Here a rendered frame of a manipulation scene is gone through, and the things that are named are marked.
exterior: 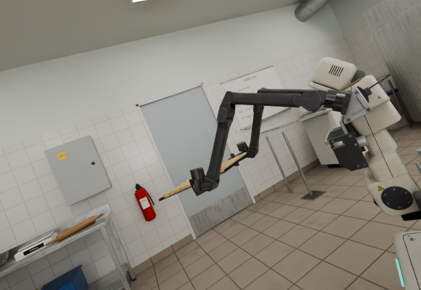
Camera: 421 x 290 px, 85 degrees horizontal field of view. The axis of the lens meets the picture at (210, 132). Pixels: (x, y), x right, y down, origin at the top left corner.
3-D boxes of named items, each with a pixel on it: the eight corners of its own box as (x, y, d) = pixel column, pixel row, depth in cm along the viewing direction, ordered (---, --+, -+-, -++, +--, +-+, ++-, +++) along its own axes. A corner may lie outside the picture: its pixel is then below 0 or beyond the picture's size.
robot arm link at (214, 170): (228, 108, 107) (237, 109, 117) (217, 106, 110) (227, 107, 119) (209, 194, 114) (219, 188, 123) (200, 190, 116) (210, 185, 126)
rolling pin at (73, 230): (47, 248, 211) (44, 242, 212) (46, 248, 215) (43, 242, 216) (105, 216, 254) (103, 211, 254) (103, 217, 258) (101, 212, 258)
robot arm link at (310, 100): (218, 88, 109) (227, 91, 118) (216, 117, 111) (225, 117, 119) (322, 90, 88) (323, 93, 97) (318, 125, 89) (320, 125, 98)
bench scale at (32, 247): (15, 262, 208) (12, 253, 208) (25, 253, 236) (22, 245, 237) (53, 243, 222) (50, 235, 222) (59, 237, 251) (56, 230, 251)
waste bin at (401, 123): (420, 117, 424) (405, 84, 426) (405, 128, 405) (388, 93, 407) (390, 123, 475) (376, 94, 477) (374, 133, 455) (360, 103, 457)
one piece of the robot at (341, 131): (374, 147, 117) (356, 108, 118) (380, 165, 94) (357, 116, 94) (341, 156, 126) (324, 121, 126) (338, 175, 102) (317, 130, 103)
